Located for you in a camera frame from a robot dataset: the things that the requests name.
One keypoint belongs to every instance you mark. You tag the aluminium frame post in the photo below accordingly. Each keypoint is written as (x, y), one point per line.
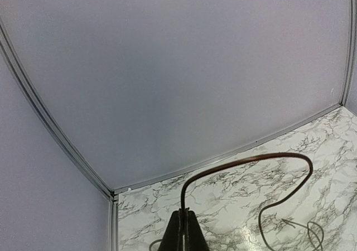
(350, 55)
(30, 93)

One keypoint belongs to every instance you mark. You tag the left aluminium frame post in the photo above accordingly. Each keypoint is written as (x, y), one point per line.
(30, 93)

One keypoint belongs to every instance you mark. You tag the right aluminium frame post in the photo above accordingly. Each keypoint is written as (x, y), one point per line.
(350, 55)

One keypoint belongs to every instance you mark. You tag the back aluminium frame rail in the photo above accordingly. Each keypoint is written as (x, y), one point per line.
(227, 155)

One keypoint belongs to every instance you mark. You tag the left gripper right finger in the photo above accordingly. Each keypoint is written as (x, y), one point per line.
(194, 238)

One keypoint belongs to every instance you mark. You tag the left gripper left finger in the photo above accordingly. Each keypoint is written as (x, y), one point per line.
(173, 238)

